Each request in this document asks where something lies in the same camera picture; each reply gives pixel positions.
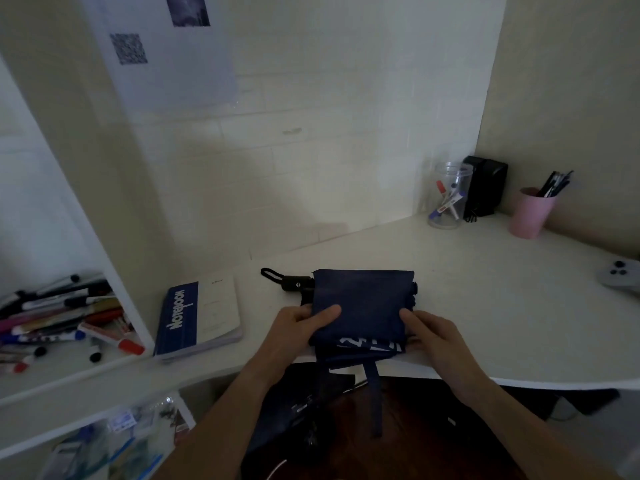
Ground person's left hand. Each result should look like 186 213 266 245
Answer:
250 303 343 380

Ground bunch of dark pens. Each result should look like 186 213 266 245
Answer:
537 170 575 199

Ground person's left forearm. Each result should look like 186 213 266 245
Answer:
152 357 301 480

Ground grey game controller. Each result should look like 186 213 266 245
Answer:
595 258 640 296

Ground black clip with strap loop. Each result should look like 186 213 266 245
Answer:
260 267 316 296

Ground black speaker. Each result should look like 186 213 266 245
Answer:
461 155 510 223

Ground blue-capped white marker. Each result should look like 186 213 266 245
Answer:
430 191 467 218

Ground white paper poster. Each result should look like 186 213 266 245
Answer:
79 0 239 114

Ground navy blue cloth bag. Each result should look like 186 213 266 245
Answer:
244 268 419 463

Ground blue and white notebook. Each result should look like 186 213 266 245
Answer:
153 274 245 364

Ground white shelf unit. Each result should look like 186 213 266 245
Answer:
0 52 197 480

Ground clear plastic bags with supplies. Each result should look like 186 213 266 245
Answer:
37 395 188 480

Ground person's right forearm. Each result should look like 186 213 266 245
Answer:
452 375 623 480

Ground pile of coloured markers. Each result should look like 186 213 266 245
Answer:
0 273 147 375

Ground person's right hand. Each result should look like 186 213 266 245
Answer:
399 309 489 396

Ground clear plastic jar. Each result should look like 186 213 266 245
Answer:
427 161 474 230

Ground pink cup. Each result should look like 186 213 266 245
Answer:
508 187 558 240

